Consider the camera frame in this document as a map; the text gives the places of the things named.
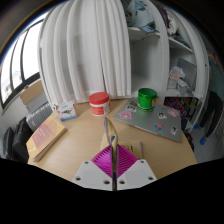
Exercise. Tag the black-framed window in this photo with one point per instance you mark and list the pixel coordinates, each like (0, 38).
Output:
(20, 63)

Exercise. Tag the red and black bag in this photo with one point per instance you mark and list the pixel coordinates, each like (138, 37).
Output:
(189, 138)

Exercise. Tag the small white printed box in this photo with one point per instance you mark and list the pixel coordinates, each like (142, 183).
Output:
(66, 111)

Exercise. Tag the grey radiator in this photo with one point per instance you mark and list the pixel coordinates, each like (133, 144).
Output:
(38, 116)

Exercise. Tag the white jar with red lid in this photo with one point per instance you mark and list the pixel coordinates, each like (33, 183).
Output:
(99, 104)

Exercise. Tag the white curtain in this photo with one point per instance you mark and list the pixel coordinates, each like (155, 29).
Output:
(86, 50)

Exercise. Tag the yellow patterned towel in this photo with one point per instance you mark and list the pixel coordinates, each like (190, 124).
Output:
(111, 133)

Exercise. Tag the person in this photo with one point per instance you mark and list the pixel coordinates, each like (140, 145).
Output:
(213, 110)

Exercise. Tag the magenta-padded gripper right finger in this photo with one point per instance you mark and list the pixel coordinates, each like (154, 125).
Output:
(131, 173)

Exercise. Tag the brown cardboard box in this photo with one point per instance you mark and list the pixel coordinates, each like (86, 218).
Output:
(31, 91)

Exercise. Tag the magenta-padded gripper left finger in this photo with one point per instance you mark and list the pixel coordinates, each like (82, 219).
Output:
(96, 175)

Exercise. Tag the green round tin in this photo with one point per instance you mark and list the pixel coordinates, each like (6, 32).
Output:
(147, 98)

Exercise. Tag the yellow and pink book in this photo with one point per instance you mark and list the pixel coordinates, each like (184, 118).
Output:
(45, 135)

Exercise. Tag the grey laptop with stickers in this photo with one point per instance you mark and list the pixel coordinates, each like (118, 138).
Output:
(146, 121)

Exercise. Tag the white shelf unit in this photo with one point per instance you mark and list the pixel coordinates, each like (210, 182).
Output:
(150, 56)

